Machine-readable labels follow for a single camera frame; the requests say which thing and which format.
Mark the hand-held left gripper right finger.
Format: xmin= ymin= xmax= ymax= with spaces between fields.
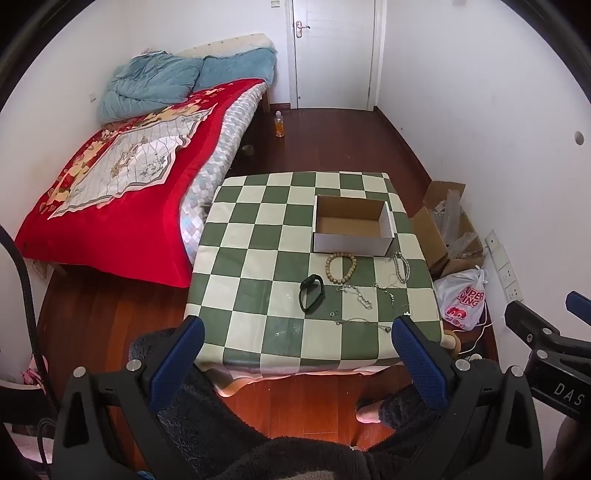
xmin=390 ymin=315 xmax=546 ymax=480

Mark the silver bead necklace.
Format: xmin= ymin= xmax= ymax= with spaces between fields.
xmin=337 ymin=282 xmax=373 ymax=311

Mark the brown cardboard box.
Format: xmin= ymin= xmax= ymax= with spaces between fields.
xmin=409 ymin=181 xmax=485 ymax=280

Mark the white printed plastic bag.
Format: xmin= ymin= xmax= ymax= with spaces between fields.
xmin=434 ymin=268 xmax=489 ymax=332

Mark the white cardboard box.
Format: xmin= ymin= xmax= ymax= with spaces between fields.
xmin=313 ymin=195 xmax=396 ymax=257

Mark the blue quilt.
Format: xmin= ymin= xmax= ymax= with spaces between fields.
xmin=99 ymin=46 xmax=278 ymax=123

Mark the wooden bead bracelet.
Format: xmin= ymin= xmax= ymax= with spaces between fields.
xmin=325 ymin=253 xmax=358 ymax=285

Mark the person's right forearm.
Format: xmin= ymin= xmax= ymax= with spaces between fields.
xmin=555 ymin=415 xmax=591 ymax=480

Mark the black wristband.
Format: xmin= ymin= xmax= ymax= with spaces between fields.
xmin=299 ymin=274 xmax=324 ymax=315

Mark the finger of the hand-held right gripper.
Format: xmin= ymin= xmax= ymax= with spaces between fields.
xmin=566 ymin=291 xmax=591 ymax=320
xmin=505 ymin=301 xmax=563 ymax=346

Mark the clear plastic packaging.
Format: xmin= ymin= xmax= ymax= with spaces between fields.
xmin=431 ymin=189 xmax=484 ymax=259

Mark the white wall socket panel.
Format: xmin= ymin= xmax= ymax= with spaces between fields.
xmin=485 ymin=229 xmax=525 ymax=304

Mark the silver chain bracelet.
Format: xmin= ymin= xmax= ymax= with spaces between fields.
xmin=392 ymin=251 xmax=410 ymax=284

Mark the thin silver chain necklace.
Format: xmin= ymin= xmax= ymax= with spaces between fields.
xmin=331 ymin=302 xmax=411 ymax=332

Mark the green checkered tablecloth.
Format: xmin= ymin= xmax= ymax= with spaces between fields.
xmin=185 ymin=172 xmax=446 ymax=376

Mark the white door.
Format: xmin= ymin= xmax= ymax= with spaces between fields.
xmin=286 ymin=0 xmax=385 ymax=112

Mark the red floral blanket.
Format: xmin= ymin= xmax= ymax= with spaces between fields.
xmin=14 ymin=78 xmax=267 ymax=289

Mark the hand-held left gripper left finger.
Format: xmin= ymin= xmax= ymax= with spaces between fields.
xmin=53 ymin=315 xmax=206 ymax=480

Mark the checkered bed sheet mattress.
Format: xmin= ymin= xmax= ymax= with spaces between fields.
xmin=179 ymin=85 xmax=269 ymax=266

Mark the thin silver pendant necklace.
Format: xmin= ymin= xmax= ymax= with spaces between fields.
xmin=373 ymin=273 xmax=399 ymax=304

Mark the white cable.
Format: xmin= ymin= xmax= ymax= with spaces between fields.
xmin=455 ymin=300 xmax=496 ymax=361

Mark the person's foot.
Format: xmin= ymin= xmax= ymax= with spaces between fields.
xmin=355 ymin=398 xmax=393 ymax=425

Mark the black cable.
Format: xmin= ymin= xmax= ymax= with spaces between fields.
xmin=0 ymin=225 xmax=49 ymax=398

